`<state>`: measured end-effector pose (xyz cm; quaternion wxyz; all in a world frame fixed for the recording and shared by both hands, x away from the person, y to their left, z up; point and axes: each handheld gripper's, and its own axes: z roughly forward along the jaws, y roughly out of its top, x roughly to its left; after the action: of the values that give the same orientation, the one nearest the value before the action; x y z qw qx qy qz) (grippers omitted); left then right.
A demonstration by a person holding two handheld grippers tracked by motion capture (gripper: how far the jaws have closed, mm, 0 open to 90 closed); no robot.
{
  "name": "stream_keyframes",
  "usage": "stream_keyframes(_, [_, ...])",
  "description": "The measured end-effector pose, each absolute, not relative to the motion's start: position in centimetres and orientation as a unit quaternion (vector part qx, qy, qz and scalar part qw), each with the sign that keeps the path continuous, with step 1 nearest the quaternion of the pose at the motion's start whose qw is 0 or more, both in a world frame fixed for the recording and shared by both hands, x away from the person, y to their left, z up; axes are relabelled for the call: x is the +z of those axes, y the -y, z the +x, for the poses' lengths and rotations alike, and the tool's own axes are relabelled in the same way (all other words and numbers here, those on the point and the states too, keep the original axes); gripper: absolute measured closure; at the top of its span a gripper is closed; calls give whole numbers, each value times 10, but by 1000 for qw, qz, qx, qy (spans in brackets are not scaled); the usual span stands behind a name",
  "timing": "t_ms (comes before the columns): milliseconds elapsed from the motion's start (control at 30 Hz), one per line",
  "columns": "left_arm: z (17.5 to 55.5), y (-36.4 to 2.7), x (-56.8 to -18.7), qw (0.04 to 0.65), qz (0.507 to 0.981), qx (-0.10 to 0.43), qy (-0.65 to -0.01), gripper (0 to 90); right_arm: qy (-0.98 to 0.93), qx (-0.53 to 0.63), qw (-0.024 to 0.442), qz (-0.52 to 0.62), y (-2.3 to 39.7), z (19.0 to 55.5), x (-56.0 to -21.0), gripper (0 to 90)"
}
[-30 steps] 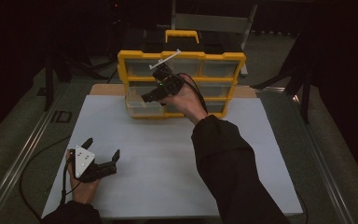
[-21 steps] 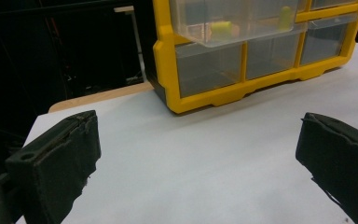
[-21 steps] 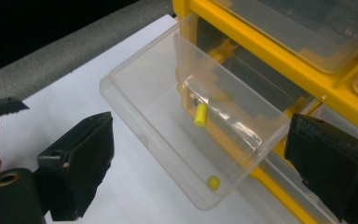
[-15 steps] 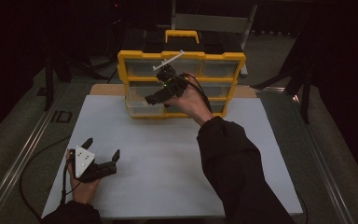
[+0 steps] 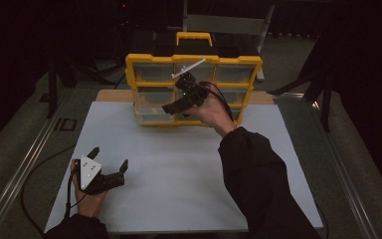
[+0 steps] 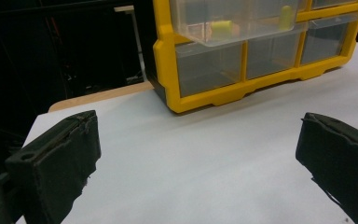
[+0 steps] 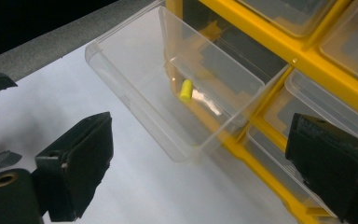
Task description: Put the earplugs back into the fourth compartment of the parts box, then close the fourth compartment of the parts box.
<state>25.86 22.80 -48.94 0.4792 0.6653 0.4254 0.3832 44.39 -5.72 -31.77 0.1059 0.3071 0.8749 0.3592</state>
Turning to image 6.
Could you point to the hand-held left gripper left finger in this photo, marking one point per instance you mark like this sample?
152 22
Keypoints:
56 168

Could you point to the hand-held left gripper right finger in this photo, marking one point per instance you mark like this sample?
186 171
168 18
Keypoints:
345 161

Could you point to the yellow black drawer organizer cabinet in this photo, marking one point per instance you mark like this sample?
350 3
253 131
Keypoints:
166 68

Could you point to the yellow foam earplug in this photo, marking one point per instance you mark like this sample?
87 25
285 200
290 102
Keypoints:
221 29
286 17

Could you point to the clear plastic storage drawer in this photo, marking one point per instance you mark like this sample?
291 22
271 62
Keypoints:
251 31

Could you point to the white table cover sheet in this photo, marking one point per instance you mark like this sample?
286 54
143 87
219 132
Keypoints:
199 161

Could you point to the grid of clear drawers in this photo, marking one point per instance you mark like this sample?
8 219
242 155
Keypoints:
209 68

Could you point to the grey metal post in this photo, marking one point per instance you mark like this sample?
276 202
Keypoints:
136 40

